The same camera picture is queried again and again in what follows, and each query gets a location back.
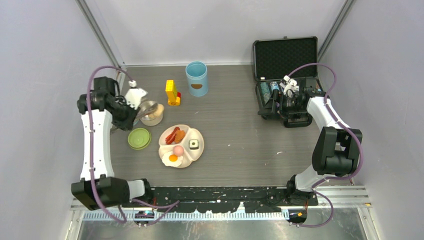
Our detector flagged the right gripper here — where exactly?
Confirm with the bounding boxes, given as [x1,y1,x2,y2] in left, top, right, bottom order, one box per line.
[258,88,305,121]

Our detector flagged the white dumpling bun toy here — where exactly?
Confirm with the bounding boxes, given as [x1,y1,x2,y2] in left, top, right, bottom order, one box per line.
[152,104,165,118]

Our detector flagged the sushi roll toy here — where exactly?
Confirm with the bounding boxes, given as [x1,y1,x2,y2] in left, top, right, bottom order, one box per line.
[189,139,200,150]

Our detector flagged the steel tongs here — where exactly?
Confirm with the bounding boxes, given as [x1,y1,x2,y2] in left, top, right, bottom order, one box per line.
[135,100,158,119]

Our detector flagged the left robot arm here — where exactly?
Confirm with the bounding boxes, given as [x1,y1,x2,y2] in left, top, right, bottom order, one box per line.
[71,76,154,210]

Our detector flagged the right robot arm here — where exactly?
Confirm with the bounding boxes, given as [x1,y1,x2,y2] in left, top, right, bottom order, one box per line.
[255,85,364,206]

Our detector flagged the steel lunch box bowl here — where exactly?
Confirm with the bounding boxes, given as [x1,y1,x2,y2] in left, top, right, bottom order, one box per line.
[136,100,165,127]

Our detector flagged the green round lid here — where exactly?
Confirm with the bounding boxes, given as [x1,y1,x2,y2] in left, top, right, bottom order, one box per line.
[127,128,152,150]

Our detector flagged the black poker chip case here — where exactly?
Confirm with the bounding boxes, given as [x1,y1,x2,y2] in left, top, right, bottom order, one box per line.
[252,36,318,111]

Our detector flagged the red toy sausage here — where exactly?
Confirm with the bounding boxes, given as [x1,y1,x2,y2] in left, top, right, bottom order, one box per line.
[166,129,181,146]

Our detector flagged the yellow red toy block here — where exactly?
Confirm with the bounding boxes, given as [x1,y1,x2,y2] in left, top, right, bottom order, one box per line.
[165,79,181,106]

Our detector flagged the orange fried chicken piece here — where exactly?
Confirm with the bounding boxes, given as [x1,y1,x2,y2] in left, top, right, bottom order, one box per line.
[174,130,186,144]

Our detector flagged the fried egg toy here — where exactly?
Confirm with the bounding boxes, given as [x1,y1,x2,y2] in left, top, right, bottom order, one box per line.
[161,151,184,168]

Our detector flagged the pink egg toy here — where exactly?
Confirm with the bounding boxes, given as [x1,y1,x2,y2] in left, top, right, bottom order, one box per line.
[172,145,185,157]

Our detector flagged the cream divided plate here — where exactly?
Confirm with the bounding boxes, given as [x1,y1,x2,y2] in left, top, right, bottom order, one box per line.
[158,124,205,168]

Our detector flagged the light blue cylindrical canister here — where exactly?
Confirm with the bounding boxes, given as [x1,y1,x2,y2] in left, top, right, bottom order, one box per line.
[185,61,209,97]

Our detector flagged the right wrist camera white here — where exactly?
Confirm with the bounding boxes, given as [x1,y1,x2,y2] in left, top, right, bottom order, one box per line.
[279,75,299,98]

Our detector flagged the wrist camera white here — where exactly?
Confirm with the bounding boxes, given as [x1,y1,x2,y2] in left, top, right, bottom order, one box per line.
[279,75,299,98]
[124,80,148,110]

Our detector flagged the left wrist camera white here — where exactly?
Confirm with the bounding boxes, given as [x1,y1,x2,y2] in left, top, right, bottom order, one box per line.
[124,80,148,110]

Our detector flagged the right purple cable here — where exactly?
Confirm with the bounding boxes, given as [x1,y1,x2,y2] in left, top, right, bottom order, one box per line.
[287,62,365,229]

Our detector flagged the purple cable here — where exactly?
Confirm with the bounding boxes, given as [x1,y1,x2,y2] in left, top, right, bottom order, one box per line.
[86,65,180,225]
[287,62,365,229]

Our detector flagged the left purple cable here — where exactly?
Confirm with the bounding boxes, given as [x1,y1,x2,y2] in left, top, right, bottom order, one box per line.
[86,65,180,225]

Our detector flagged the aluminium front rail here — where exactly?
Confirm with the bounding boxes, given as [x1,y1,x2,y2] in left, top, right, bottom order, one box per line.
[70,185,373,222]

